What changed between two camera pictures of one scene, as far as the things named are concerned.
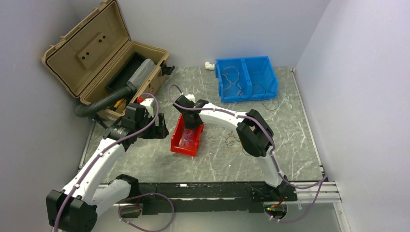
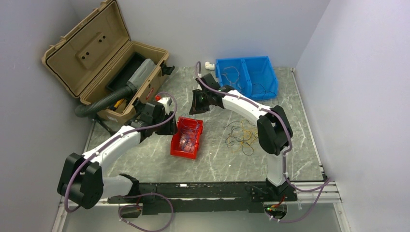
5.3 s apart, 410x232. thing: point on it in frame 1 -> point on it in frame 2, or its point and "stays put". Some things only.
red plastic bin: [185, 141] stays put
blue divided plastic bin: [245, 79] stays put
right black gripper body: [188, 124] -> [207, 95]
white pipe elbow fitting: [208, 65] stays put
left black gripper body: [149, 133] -> [167, 129]
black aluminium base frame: [201, 197] stays put
